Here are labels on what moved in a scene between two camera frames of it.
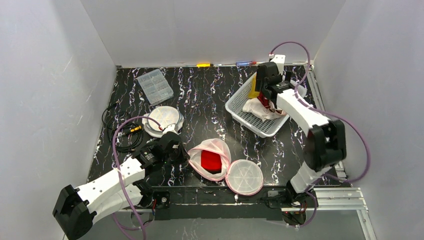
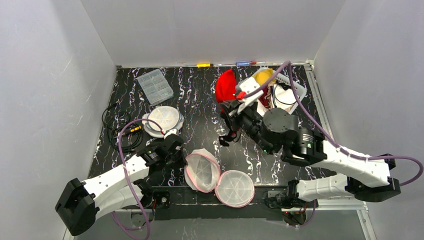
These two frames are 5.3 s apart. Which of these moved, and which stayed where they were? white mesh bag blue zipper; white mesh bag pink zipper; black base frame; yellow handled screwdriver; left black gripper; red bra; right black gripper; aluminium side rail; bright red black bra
Moved: right black gripper; bright red black bra; white mesh bag pink zipper
Stayed: aluminium side rail; white mesh bag blue zipper; left black gripper; black base frame; red bra; yellow handled screwdriver
